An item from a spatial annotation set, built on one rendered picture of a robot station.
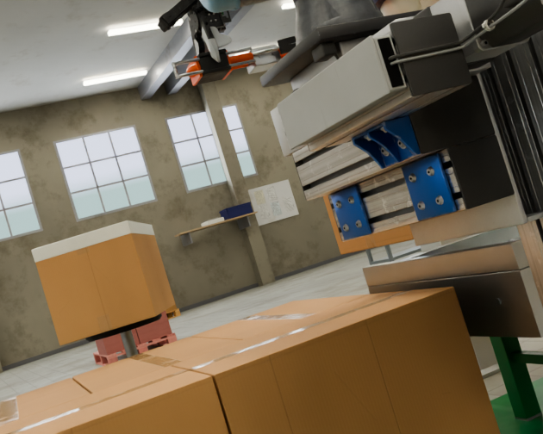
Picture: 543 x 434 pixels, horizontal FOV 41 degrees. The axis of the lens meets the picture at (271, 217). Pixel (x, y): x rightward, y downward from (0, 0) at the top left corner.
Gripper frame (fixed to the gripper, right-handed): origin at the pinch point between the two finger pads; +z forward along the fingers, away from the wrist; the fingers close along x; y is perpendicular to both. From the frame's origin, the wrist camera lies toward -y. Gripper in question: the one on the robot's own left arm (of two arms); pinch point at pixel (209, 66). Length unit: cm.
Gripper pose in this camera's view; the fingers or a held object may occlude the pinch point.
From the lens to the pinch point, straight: 176.7
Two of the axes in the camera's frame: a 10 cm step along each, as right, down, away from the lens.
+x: -3.3, 1.4, 9.3
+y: 9.0, -2.5, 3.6
